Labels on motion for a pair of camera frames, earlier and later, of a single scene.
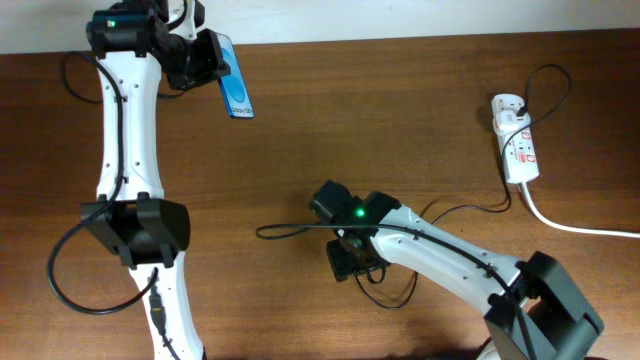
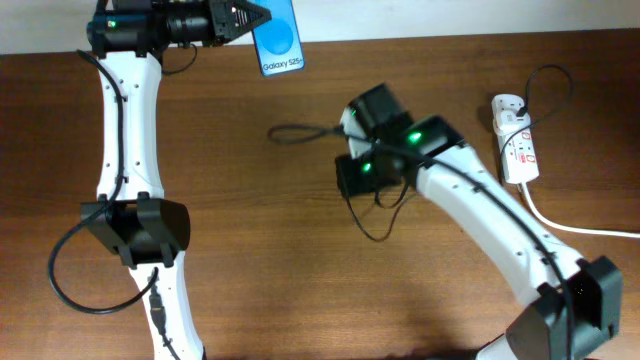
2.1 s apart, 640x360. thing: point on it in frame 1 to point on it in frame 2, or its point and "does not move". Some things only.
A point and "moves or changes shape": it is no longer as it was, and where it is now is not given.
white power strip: [521, 158] does not move
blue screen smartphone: [236, 95] to [278, 42]
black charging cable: [505, 168] moves or changes shape
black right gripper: [339, 260] to [347, 176]
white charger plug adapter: [507, 122] does not move
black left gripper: [214, 66] to [223, 19]
